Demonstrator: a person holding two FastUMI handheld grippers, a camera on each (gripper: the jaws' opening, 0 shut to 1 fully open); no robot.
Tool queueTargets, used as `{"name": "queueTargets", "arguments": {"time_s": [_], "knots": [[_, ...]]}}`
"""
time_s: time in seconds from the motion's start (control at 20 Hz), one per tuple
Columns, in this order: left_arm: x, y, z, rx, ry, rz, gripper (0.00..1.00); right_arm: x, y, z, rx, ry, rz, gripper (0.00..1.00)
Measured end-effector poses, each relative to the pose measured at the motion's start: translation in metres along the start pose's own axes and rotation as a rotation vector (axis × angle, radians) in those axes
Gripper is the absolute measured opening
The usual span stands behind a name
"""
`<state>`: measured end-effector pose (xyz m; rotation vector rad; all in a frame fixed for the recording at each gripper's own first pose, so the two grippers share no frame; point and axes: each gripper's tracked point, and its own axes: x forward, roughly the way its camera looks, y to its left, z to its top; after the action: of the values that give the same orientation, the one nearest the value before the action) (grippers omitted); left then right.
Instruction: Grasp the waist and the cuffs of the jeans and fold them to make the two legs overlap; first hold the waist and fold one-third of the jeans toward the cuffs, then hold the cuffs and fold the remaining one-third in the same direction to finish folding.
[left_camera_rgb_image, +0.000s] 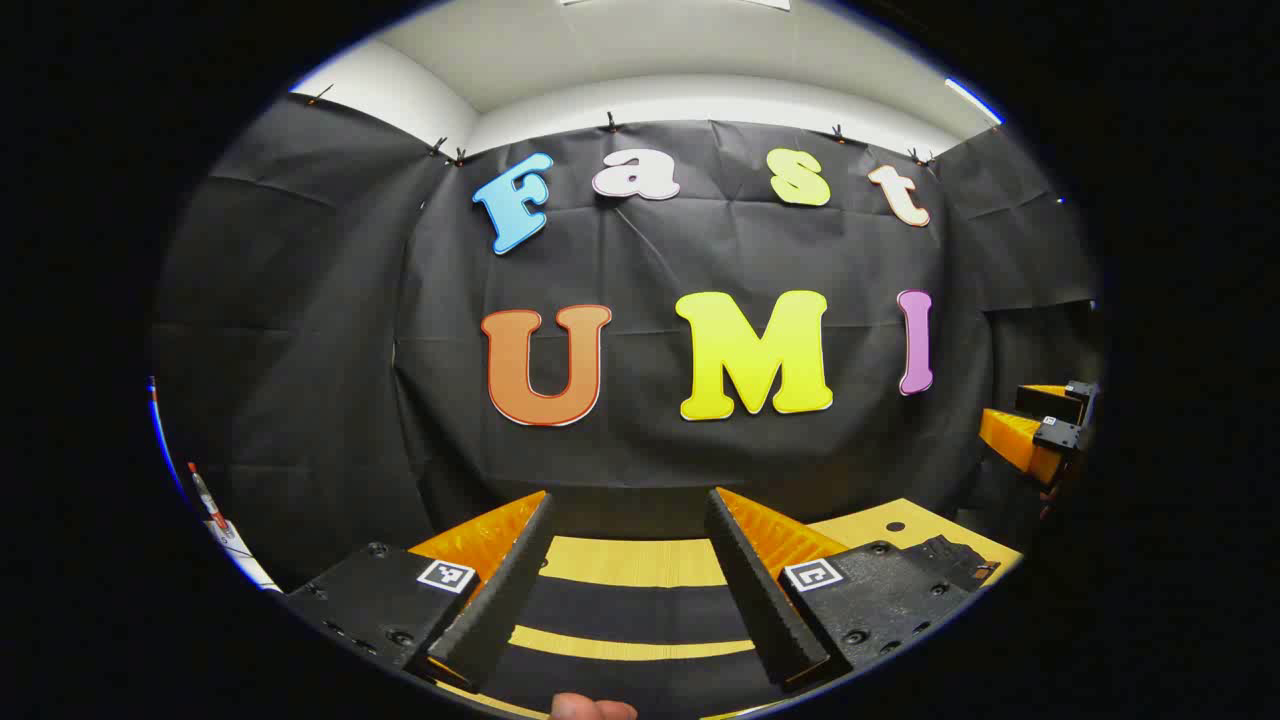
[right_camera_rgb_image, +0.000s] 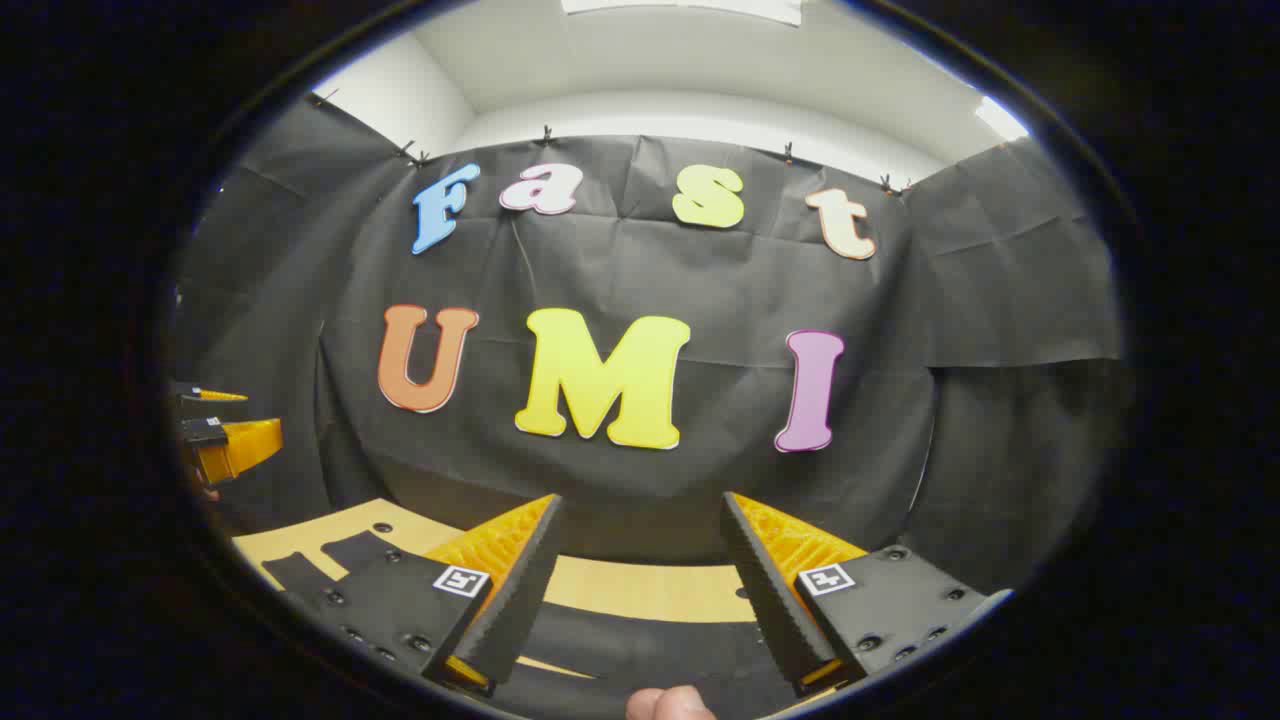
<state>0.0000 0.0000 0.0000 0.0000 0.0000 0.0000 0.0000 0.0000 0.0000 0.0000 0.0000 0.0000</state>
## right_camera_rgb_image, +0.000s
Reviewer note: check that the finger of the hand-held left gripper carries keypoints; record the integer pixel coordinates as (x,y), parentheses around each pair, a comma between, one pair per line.
(200,402)
(245,445)

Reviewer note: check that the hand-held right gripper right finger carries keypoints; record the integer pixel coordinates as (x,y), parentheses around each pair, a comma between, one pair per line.
(765,590)

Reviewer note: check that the black backdrop cloth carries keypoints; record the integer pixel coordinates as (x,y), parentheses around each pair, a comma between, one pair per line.
(620,260)

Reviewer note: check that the ceiling light panel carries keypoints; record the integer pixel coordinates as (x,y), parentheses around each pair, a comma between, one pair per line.
(1000,118)
(680,7)

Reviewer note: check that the row of black cloth clips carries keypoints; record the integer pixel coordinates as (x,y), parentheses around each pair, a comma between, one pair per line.
(546,133)

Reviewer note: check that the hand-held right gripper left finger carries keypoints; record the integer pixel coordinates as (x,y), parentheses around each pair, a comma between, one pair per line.
(520,590)

